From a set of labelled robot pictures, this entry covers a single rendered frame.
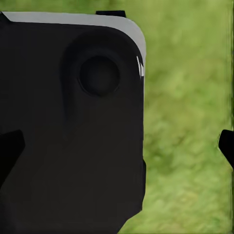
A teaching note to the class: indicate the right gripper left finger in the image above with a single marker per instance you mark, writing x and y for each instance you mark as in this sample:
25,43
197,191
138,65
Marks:
12,145

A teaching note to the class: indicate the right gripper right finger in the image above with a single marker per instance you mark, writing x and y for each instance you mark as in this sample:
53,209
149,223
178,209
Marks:
226,145

